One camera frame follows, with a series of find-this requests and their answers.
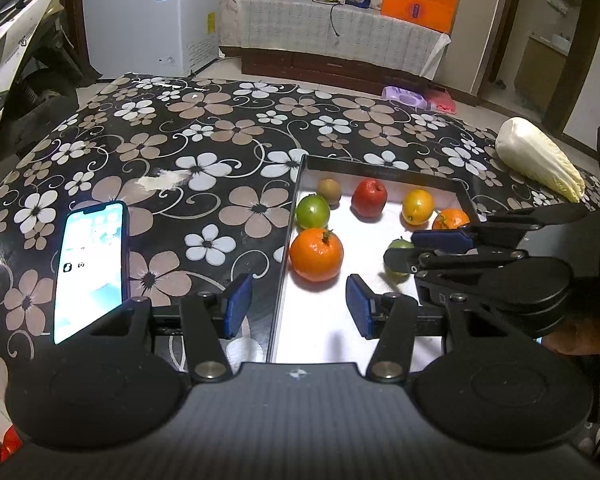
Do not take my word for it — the brown kiwi fruit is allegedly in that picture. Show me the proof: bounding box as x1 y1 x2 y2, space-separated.
316 178 341 207

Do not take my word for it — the pink slipper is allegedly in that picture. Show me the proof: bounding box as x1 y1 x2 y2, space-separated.
424 89 456 115

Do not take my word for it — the white chest freezer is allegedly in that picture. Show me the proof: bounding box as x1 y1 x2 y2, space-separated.
82 0 220 79

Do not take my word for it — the black white shallow tray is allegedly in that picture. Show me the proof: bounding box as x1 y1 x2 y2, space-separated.
265 154 484 376

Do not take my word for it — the smartphone with lit screen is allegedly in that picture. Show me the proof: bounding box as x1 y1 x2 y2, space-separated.
53 200 128 344

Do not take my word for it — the low cabinet with lace cloth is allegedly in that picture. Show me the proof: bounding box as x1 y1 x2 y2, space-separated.
221 0 451 93

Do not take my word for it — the white black scooter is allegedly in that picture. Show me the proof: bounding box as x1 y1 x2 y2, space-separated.
0 0 84 163

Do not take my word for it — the yellow orange fruit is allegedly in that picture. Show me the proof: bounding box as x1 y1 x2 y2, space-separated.
402 188 434 226

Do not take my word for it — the large orange tangerine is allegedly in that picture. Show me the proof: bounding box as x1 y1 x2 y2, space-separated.
288 228 343 283

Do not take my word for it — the white napa cabbage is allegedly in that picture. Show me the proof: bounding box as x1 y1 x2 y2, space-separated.
495 117 585 203

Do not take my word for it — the orange tangerine right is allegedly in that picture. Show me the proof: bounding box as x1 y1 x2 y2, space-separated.
431 208 470 231

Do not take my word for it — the green tomato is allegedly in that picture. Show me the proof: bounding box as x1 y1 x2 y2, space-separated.
384 237 415 281
294 194 330 230

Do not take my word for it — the red apple in tray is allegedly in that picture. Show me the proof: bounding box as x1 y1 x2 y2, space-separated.
351 179 388 219

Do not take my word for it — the black floral tablecloth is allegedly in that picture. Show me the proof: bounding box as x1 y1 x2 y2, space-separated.
0 72 600 461

